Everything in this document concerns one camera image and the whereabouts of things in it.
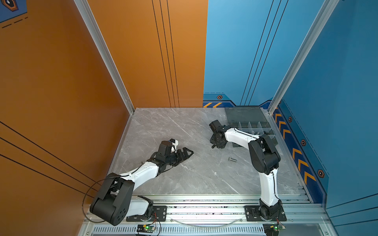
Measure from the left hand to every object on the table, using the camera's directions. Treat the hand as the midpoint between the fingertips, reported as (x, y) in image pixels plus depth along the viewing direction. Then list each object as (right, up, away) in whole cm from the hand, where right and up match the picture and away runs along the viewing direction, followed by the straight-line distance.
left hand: (189, 154), depth 86 cm
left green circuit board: (-22, -33, -15) cm, 42 cm away
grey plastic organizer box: (+47, +21, +26) cm, 57 cm away
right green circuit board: (+40, -33, -16) cm, 54 cm away
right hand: (+15, +5, +15) cm, 22 cm away
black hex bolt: (+15, +3, +12) cm, 20 cm away
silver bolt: (+25, -4, +5) cm, 26 cm away
